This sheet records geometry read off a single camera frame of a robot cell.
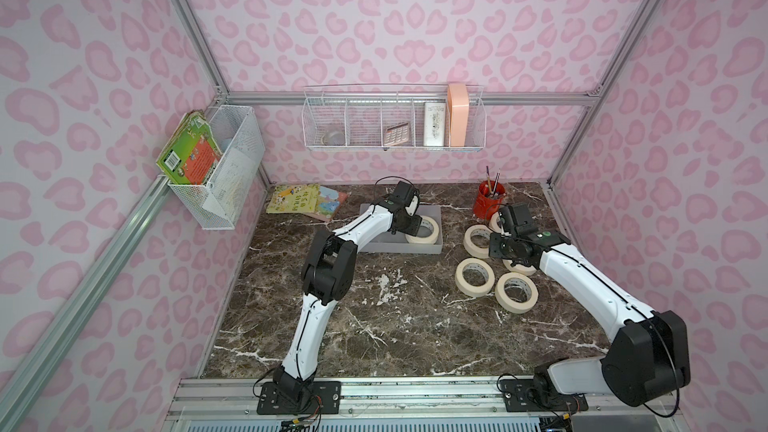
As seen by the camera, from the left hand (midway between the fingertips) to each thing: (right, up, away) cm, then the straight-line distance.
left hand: (413, 220), depth 102 cm
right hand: (+23, -6, -16) cm, 29 cm away
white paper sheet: (-52, +12, -18) cm, 56 cm away
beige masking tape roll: (+4, -1, +1) cm, 5 cm away
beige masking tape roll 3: (+16, -20, -13) cm, 29 cm away
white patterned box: (+6, +30, -10) cm, 32 cm away
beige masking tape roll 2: (+20, -10, -6) cm, 23 cm away
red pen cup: (+26, +7, 0) cm, 27 cm away
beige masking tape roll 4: (+27, -24, -17) cm, 40 cm away
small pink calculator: (-6, +27, -8) cm, 29 cm away
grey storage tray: (-8, -8, +1) cm, 11 cm away
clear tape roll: (-25, +26, -10) cm, 37 cm away
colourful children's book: (-38, +7, +11) cm, 41 cm away
